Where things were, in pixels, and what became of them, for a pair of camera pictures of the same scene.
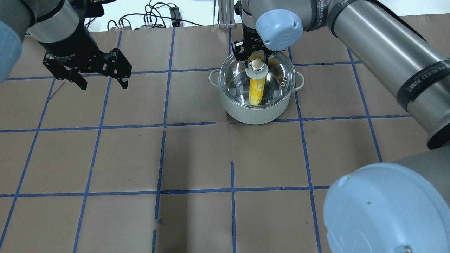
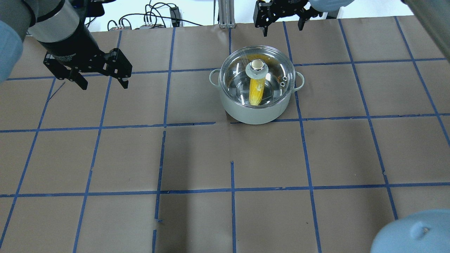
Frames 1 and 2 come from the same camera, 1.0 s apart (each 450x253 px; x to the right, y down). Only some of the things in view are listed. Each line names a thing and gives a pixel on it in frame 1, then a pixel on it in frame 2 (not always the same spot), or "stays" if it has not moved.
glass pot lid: x=261 y=84 stays
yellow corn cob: x=256 y=88 stays
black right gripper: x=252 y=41 -> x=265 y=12
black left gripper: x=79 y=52 stays
